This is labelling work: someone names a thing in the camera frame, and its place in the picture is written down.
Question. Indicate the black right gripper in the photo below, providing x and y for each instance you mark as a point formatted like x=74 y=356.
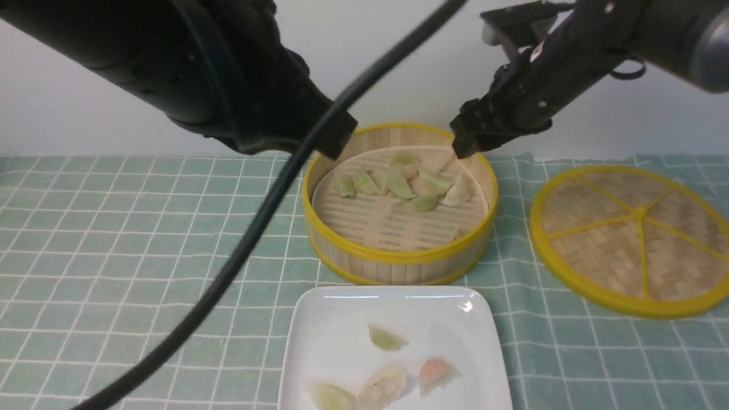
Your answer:
x=583 y=46

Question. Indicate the small green dumpling steamer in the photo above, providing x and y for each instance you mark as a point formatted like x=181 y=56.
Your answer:
x=424 y=203

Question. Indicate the woven bamboo steamer lid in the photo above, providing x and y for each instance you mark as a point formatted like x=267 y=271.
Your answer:
x=632 y=241

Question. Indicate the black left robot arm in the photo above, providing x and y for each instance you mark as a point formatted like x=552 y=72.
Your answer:
x=147 y=48

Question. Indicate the white square plate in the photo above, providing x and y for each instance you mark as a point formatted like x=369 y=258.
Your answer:
x=328 y=343

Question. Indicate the yellow-rimmed bamboo steamer basket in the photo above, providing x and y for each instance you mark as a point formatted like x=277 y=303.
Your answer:
x=379 y=240

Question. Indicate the pink dumpling in steamer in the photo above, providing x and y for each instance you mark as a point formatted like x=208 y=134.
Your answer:
x=410 y=172

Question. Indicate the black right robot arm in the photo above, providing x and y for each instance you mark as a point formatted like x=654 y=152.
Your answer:
x=685 y=38

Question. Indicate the pink dumpling on plate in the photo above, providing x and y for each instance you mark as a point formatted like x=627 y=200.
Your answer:
x=434 y=373

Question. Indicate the green dumpling on plate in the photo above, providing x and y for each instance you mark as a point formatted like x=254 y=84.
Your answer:
x=385 y=340

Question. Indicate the white dumpling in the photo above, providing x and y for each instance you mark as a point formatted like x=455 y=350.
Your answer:
x=384 y=388

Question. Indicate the pale green dumpling plate edge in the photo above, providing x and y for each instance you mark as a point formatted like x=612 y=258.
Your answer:
x=329 y=396

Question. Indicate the green checkered tablecloth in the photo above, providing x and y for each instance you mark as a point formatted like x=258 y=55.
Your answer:
x=103 y=256

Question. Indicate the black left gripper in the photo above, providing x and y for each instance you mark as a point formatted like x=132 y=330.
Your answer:
x=265 y=97

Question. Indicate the white dumpling steamer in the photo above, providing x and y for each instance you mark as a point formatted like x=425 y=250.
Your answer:
x=459 y=193

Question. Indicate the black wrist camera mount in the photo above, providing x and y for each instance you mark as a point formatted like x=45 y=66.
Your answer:
x=520 y=26

